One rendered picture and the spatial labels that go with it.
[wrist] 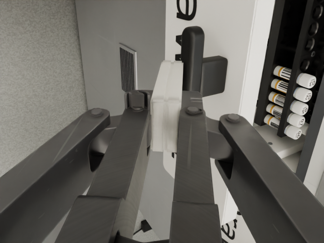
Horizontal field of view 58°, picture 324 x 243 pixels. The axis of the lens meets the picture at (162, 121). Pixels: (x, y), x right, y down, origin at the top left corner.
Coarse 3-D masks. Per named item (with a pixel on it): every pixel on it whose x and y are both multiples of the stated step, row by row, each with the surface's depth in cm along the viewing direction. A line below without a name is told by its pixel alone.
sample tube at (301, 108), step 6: (270, 96) 32; (276, 96) 31; (282, 96) 31; (276, 102) 31; (282, 102) 31; (294, 102) 30; (300, 102) 29; (294, 108) 29; (300, 108) 29; (306, 108) 29; (300, 114) 29
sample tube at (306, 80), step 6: (276, 72) 30; (282, 72) 30; (288, 72) 29; (288, 78) 29; (300, 78) 28; (306, 78) 28; (312, 78) 27; (300, 84) 28; (306, 84) 28; (312, 84) 28
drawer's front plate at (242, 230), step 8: (240, 216) 40; (224, 224) 44; (232, 224) 42; (240, 224) 40; (232, 232) 42; (240, 232) 41; (248, 232) 39; (232, 240) 43; (240, 240) 41; (248, 240) 40
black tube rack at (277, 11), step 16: (288, 0) 27; (304, 0) 29; (288, 16) 28; (272, 32) 29; (288, 32) 29; (320, 32) 27; (272, 48) 30; (288, 48) 30; (320, 48) 28; (272, 64) 30; (288, 64) 32; (320, 64) 29; (272, 80) 31; (288, 80) 33; (320, 80) 30; (256, 112) 34
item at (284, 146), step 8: (272, 16) 32; (264, 64) 35; (256, 128) 38; (264, 128) 38; (272, 128) 38; (264, 136) 37; (272, 136) 37; (288, 136) 37; (304, 136) 37; (272, 144) 35; (280, 144) 35; (288, 144) 35; (296, 144) 35; (280, 152) 34; (288, 152) 35
